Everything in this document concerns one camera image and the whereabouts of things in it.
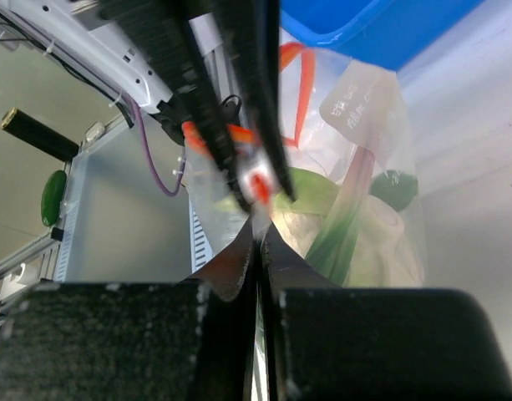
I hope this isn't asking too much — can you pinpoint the white slotted cable duct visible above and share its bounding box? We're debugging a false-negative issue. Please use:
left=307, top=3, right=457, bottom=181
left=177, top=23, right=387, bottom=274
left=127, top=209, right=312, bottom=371
left=53, top=158, right=86, bottom=282

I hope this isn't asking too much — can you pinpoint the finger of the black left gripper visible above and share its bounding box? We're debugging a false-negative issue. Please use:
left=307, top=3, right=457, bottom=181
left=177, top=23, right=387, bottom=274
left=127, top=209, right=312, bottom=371
left=213, top=1, right=296, bottom=201
left=100, top=0, right=250, bottom=213

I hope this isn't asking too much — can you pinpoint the green round button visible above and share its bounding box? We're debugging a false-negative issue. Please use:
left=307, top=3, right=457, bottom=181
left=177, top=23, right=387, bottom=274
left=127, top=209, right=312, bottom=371
left=40, top=170, right=67, bottom=227

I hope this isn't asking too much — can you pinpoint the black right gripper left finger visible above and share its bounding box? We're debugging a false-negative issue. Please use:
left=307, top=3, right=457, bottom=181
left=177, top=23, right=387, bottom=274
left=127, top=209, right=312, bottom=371
left=0, top=223, right=256, bottom=400

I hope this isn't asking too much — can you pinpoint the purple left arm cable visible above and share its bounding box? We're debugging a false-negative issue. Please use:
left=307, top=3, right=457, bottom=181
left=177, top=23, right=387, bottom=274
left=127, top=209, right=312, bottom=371
left=128, top=95, right=185, bottom=197

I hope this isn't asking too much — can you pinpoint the green lettuce leaf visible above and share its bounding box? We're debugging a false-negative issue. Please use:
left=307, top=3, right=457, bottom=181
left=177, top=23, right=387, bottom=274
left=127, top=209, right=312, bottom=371
left=266, top=167, right=339, bottom=216

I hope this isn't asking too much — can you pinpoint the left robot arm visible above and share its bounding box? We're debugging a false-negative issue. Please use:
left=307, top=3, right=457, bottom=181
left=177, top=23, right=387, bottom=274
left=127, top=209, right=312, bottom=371
left=0, top=1, right=295, bottom=211

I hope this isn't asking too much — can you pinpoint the blue plastic bin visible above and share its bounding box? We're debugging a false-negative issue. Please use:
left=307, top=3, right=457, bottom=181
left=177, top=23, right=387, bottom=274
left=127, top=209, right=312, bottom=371
left=281, top=0, right=481, bottom=71

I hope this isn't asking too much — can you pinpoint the black cylinder with brass tip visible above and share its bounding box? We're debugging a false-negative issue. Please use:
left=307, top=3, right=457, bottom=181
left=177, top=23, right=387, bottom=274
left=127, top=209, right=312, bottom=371
left=0, top=107, right=79, bottom=162

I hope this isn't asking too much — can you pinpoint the green onion stalk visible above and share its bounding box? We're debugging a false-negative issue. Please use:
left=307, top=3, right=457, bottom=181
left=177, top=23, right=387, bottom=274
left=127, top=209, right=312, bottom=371
left=306, top=147, right=375, bottom=286

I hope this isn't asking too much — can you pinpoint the clear zip top bag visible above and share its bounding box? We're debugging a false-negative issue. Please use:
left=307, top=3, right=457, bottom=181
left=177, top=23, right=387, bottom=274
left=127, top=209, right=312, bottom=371
left=182, top=41, right=428, bottom=289

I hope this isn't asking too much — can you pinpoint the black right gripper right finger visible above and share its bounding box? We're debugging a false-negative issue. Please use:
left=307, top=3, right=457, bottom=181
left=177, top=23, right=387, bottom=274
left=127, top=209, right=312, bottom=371
left=261, top=227, right=512, bottom=400

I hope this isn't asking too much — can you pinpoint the white cauliflower with leaves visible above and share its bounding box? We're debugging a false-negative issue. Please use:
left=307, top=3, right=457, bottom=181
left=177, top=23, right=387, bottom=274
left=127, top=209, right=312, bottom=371
left=272, top=195, right=424, bottom=287

